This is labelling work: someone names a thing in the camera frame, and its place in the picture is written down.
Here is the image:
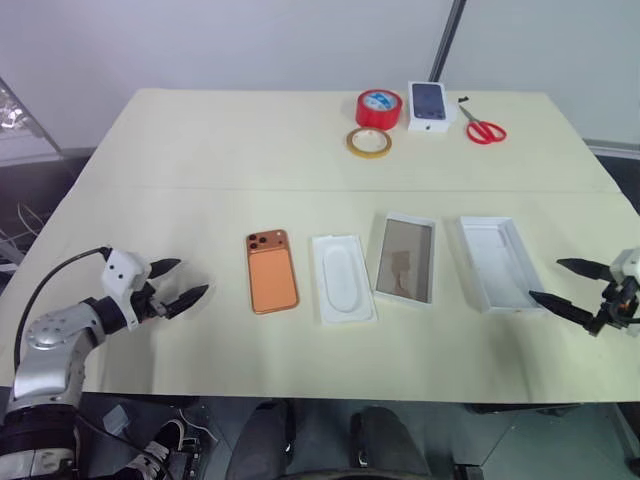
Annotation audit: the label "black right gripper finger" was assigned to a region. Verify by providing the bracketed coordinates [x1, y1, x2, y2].
[555, 257, 610, 282]
[528, 290, 602, 338]

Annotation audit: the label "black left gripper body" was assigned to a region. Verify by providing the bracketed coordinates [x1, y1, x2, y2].
[132, 280, 174, 322]

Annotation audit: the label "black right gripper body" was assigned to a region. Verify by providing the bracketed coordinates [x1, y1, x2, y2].
[598, 278, 640, 330]

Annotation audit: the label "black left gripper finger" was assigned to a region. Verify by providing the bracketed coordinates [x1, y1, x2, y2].
[149, 257, 183, 279]
[165, 283, 211, 319]

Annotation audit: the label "white phone box base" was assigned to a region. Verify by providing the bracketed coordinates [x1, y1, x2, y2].
[455, 215, 547, 316]

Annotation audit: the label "orange smartphone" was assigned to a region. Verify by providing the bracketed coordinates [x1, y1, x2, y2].
[244, 228, 300, 316]

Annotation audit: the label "white moulded insert tray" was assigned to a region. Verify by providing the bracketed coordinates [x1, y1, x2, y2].
[311, 232, 380, 328]

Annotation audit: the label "white phone box lid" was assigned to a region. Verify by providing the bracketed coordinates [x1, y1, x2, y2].
[367, 212, 437, 312]

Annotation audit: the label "white boxed phone package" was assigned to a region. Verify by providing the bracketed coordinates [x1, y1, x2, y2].
[406, 80, 460, 135]

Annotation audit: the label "small grey floor block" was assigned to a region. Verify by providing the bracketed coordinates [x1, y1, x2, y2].
[104, 404, 132, 437]

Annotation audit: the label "black white sneaker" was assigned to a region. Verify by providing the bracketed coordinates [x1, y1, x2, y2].
[123, 418, 190, 472]

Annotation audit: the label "glass metal shelf rack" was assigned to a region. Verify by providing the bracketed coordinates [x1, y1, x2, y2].
[0, 76, 67, 165]

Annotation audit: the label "yellow tape roll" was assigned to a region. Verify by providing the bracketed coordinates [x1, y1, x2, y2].
[344, 126, 394, 161]

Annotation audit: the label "red tape roll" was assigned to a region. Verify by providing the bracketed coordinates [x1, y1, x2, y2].
[355, 89, 404, 131]

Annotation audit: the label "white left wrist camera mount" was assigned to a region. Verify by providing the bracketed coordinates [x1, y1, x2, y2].
[101, 249, 154, 332]

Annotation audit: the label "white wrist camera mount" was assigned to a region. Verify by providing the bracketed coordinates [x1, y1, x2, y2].
[608, 248, 640, 286]
[101, 249, 154, 332]

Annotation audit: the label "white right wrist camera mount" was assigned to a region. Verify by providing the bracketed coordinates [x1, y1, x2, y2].
[608, 248, 640, 286]

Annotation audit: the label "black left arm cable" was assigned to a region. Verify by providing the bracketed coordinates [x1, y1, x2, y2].
[13, 246, 112, 374]

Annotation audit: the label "thin white wires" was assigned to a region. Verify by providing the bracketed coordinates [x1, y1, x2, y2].
[0, 199, 47, 267]

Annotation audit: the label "red handled scissors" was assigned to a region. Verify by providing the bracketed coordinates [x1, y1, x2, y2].
[457, 101, 508, 147]

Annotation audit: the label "grey metal post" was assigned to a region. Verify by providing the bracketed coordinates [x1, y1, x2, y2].
[428, 0, 469, 84]

